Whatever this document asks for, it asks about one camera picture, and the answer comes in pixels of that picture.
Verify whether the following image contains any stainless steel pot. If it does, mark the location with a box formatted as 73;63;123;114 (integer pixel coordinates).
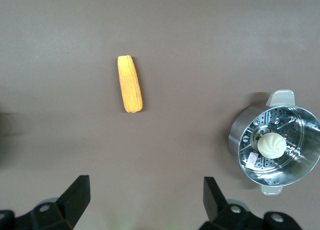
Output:
228;89;320;196

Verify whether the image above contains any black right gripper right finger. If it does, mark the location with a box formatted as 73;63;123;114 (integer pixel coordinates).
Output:
199;176;304;230

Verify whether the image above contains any yellow corn cob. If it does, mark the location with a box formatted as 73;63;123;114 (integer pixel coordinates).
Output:
117;54;144;114

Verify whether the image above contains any white steamed bun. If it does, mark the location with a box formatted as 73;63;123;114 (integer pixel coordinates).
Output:
257;132;287;159

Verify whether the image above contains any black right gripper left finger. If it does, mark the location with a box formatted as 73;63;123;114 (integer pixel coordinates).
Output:
0;174;91;230

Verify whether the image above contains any perforated metal steamer plate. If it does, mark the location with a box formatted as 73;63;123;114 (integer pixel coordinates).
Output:
239;107;305;170

